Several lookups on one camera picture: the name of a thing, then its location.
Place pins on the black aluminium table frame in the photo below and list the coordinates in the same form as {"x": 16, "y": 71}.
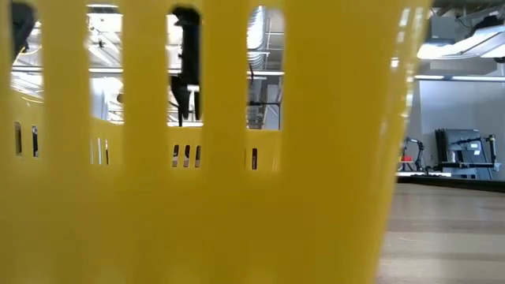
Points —
{"x": 453, "y": 183}

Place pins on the yellow slotted plastic basket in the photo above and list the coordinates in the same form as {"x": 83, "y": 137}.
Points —
{"x": 315, "y": 158}

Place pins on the silver ventilation duct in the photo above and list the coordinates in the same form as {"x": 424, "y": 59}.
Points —
{"x": 258, "y": 39}

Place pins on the black computer monitor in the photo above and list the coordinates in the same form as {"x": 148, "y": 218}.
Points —
{"x": 461, "y": 154}

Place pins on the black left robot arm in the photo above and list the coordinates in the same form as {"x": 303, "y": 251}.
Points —
{"x": 21, "y": 23}

